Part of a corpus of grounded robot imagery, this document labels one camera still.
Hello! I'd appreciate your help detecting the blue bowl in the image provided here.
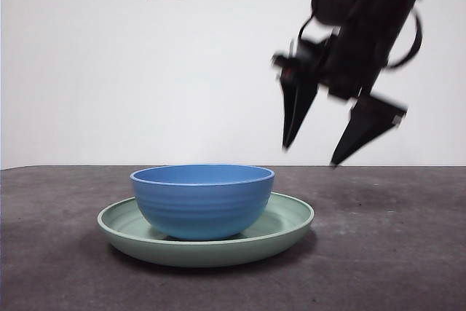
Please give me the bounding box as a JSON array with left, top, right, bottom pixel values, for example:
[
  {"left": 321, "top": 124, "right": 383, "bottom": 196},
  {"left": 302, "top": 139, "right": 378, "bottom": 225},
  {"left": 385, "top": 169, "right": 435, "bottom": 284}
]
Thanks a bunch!
[{"left": 130, "top": 164, "right": 276, "bottom": 242}]

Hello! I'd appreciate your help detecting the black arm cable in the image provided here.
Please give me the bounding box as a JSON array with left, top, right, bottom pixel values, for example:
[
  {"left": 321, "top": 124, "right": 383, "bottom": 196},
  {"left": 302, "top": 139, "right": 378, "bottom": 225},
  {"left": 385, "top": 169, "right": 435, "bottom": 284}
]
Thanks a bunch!
[{"left": 385, "top": 7, "right": 424, "bottom": 70}]

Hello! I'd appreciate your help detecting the green plate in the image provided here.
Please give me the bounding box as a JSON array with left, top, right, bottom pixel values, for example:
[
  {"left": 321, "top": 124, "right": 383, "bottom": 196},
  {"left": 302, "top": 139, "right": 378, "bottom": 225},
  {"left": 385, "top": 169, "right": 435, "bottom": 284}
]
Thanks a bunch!
[{"left": 96, "top": 192, "right": 315, "bottom": 268}]

